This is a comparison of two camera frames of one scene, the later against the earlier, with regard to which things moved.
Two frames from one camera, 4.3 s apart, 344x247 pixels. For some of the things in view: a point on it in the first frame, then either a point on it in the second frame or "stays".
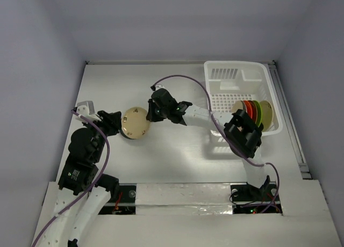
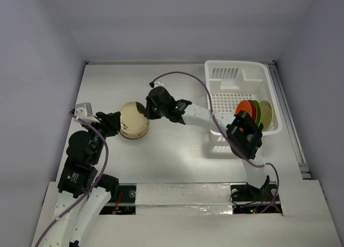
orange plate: [249, 108] stays
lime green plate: [259, 113] stays
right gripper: [153, 111] stays
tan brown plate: [238, 104] to [134, 125]
